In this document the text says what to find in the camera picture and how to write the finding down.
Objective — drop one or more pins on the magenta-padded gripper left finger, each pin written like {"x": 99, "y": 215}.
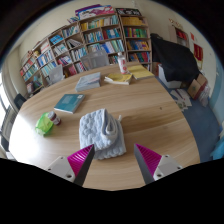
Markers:
{"x": 62, "y": 166}

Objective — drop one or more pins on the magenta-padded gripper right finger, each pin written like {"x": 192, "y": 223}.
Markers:
{"x": 165, "y": 165}

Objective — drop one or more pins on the white knitted towel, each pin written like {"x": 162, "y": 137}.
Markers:
{"x": 96, "y": 133}

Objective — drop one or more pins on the green plastic bag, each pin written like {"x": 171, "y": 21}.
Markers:
{"x": 43, "y": 126}

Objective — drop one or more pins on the small jar with red label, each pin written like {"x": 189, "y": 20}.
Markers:
{"x": 54, "y": 118}

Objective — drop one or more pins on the teal book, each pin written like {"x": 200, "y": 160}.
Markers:
{"x": 69, "y": 102}

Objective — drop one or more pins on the grey radiator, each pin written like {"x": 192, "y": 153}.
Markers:
{"x": 8, "y": 121}

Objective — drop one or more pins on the black office chair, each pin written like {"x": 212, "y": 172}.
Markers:
{"x": 19, "y": 101}

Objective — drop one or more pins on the cardboard box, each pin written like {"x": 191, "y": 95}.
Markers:
{"x": 196, "y": 87}

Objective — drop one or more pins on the grey-blue book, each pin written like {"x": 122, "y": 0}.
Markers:
{"x": 88, "y": 81}

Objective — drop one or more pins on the window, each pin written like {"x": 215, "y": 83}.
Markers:
{"x": 2, "y": 96}

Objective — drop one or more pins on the grey mesh chair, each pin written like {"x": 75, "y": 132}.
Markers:
{"x": 95, "y": 60}
{"x": 56, "y": 74}

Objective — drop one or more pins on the flat yellow book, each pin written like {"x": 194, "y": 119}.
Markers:
{"x": 141, "y": 71}

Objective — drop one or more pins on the yellow book with white pages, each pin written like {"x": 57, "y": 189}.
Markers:
{"x": 119, "y": 78}

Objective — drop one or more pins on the black cloth cover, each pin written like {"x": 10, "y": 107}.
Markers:
{"x": 176, "y": 60}

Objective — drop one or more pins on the clear bottle with red label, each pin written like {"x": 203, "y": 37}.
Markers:
{"x": 122, "y": 65}

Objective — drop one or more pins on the wooden bookshelf unit with books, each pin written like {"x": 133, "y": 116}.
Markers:
{"x": 100, "y": 33}

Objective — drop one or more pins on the red wall poster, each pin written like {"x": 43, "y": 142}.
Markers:
{"x": 198, "y": 52}

